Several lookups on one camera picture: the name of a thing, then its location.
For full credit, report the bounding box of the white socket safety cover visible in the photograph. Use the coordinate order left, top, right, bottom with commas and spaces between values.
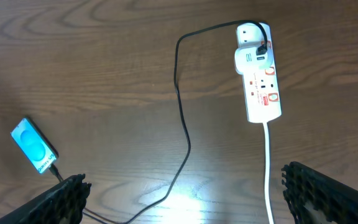
236, 23, 264, 47

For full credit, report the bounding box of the white power strip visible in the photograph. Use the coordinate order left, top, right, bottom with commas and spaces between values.
241, 23, 282, 125

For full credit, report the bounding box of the black charging cable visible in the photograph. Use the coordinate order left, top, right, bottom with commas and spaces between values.
48, 19, 269, 224

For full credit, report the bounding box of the blue screen Galaxy smartphone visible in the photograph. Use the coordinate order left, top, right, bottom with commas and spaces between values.
11, 117, 58, 174

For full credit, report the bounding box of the white USB charger adapter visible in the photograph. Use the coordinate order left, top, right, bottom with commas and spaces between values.
234, 47, 273, 75

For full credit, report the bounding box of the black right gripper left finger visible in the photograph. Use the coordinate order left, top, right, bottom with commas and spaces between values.
0, 174, 91, 224

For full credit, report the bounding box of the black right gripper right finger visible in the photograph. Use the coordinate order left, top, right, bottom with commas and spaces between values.
282, 161, 358, 224

